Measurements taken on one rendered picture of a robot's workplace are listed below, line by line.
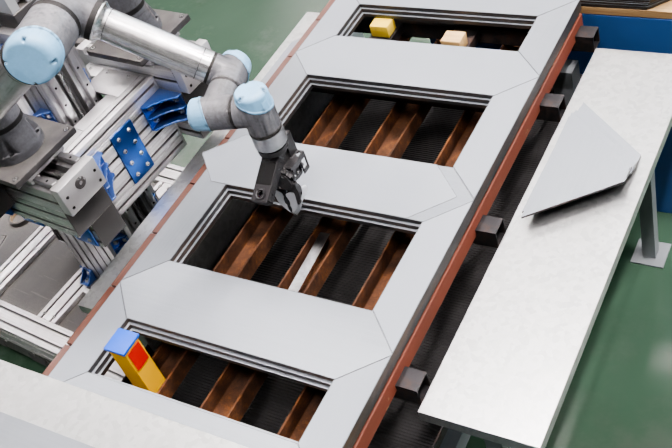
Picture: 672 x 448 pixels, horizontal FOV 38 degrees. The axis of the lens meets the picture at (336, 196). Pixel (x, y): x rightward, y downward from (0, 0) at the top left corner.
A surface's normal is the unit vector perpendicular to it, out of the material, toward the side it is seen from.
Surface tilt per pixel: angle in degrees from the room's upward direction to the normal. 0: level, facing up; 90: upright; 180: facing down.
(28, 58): 86
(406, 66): 0
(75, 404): 0
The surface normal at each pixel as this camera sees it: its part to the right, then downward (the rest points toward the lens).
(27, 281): -0.26, -0.69
